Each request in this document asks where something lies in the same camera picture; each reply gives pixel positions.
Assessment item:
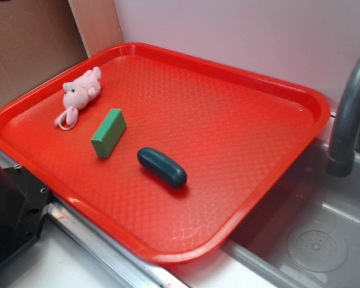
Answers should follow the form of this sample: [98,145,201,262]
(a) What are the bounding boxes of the dark green plastic pickle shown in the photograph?
[137,147,187,189]

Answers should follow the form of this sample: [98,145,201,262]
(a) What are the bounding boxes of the green rectangular block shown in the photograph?
[91,109,127,158]

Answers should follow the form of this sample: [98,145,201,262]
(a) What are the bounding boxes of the pink plush toy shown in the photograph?
[55,67,102,130]

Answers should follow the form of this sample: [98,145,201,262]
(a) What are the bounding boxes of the grey plastic sink basin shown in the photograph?
[222,140,360,287]

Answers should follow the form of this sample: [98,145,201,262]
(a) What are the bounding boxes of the grey sink faucet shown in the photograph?
[326,57,360,177]

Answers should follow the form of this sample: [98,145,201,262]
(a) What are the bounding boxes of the brown cardboard panel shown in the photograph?
[0,1,87,108]

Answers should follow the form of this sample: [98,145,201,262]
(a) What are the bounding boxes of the silver metal rail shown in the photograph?
[0,140,181,288]

